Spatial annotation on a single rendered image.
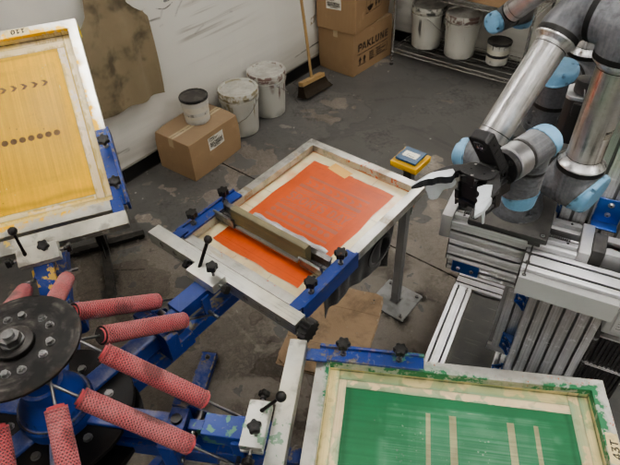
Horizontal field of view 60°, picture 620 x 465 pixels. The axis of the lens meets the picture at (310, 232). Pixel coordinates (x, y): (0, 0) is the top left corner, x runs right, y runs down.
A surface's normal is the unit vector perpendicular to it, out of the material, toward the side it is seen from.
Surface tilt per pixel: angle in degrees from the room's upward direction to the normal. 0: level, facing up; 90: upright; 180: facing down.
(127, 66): 90
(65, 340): 0
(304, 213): 0
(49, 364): 0
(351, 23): 90
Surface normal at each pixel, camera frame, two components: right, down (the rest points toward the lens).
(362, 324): -0.06, -0.75
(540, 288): -0.45, 0.62
